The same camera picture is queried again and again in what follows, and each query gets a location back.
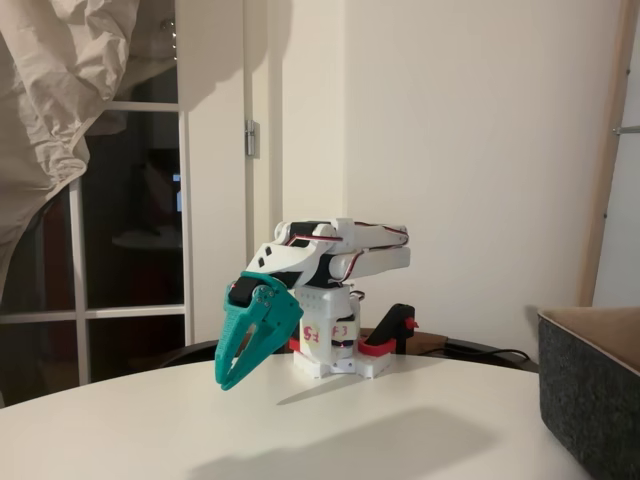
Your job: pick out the dark brown chair back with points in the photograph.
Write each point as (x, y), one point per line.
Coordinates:
(200, 350)

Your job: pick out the thin metal shelf rod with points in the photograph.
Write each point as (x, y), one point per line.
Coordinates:
(627, 130)

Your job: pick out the beige crumpled curtain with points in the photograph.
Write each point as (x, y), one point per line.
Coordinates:
(50, 100)

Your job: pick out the black clamp with red pad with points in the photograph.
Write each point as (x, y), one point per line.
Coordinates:
(294, 346)
(392, 320)

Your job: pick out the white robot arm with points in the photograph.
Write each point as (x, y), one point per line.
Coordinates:
(380, 260)

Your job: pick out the dark grey felt box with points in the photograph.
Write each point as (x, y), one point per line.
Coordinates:
(585, 400)

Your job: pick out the light wooden shelf frame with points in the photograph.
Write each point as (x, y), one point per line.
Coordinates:
(600, 200)

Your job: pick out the white window door frame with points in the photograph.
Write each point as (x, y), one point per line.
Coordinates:
(215, 250)

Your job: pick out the silver door hinge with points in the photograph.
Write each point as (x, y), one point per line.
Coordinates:
(252, 140)

